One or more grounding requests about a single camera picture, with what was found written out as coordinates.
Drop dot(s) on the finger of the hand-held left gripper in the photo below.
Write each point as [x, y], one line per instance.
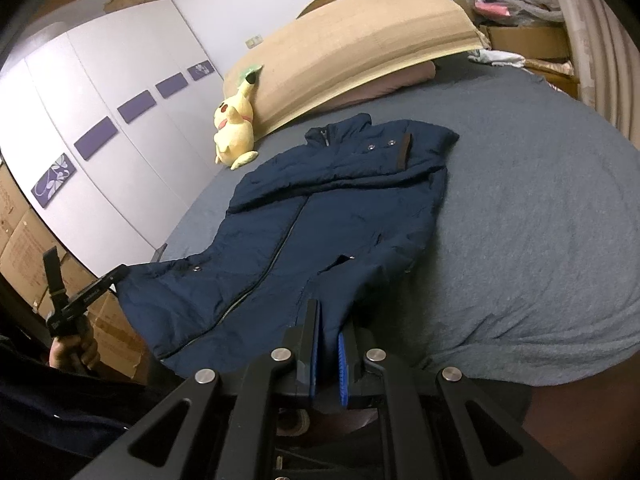
[54, 280]
[100, 287]

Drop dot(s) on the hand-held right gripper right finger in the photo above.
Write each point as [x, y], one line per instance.
[343, 370]

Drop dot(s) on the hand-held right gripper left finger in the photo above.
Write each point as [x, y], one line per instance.
[315, 355]

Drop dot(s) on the navy quilted jacket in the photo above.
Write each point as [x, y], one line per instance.
[300, 210]

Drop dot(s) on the person's left forearm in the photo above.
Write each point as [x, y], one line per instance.
[50, 405]

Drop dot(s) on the person's left hand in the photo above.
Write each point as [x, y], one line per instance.
[85, 355]

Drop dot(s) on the stack of cardboard boxes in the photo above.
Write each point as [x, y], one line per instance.
[30, 260]

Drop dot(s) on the white wardrobe with purple tiles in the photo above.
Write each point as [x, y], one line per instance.
[100, 85]

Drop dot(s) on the yellow plush toy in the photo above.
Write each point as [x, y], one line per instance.
[235, 130]

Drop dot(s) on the grey bed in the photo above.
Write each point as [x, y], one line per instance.
[525, 210]

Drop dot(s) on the brown pillow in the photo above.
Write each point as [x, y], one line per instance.
[395, 82]

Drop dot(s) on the beige bamboo mat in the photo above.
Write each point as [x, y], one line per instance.
[350, 45]

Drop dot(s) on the white crumpled cloth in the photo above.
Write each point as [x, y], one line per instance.
[497, 57]

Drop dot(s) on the flat patterned cardboard box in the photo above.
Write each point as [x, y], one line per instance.
[555, 77]

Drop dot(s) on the pile of bags and papers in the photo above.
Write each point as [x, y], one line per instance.
[515, 2]

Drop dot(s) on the beige pleated curtain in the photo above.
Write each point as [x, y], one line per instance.
[600, 35]

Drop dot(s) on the wall socket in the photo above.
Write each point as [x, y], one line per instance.
[254, 42]

